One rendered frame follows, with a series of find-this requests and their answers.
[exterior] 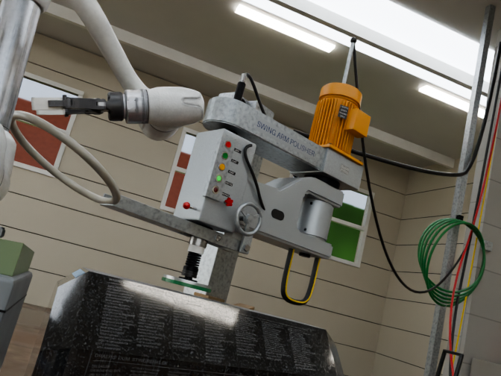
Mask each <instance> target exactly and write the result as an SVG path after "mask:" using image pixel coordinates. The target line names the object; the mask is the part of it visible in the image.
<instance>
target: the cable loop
mask: <svg viewBox="0 0 501 376"><path fill-rule="evenodd" d="M293 256H294V249H292V248H289V251H288V255H287V258H286V264H285V268H284V271H283V277H282V282H281V290H280V291H281V296H282V297H283V299H284V300H285V301H286V302H288V303H290V304H293V305H298V306H301V305H304V304H306V303H307V302H308V301H309V299H310V298H311V296H312V292H313V289H314V286H315V281H316V277H317V273H318V267H319V264H320V260H321V258H317V257H315V260H314V263H313V267H312V274H311V277H310V281H309V286H308V289H307V291H306V295H305V297H304V298H303V299H301V300H298V299H294V298H291V297H289V296H288V294H287V283H288V279H289V272H290V268H291V265H292V259H293Z"/></svg>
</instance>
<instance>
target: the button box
mask: <svg viewBox="0 0 501 376"><path fill-rule="evenodd" d="M227 140H229V141H230V142H231V147H230V148H225V146H224V143H225V142H226V141H227ZM235 145H236V139H234V138H232V137H230V136H228V135H226V134H224V133H220V134H219V136H218V141H217V144H216V147H215V151H214V155H213V157H212V162H211V165H210V168H209V173H208V176H207V181H206V183H205V187H204V191H203V195H202V196H204V197H207V198H211V199H212V200H215V201H220V200H221V195H222V193H223V189H224V185H225V181H226V178H227V173H228V170H229V167H230V162H231V159H232V156H233V151H234V148H235ZM224 151H225V152H227V153H228V158H227V159H226V160H223V159H222V157H221V154H222V152H224ZM219 163H223V164H224V165H225V170H224V171H220V170H219V169H218V165H219ZM217 174H220V175H221V176H222V181H221V182H220V183H218V182H216V180H215V176H216V175H217ZM214 186H218V188H219V192H218V193H217V194H214V193H213V192H212V188H213V187H214Z"/></svg>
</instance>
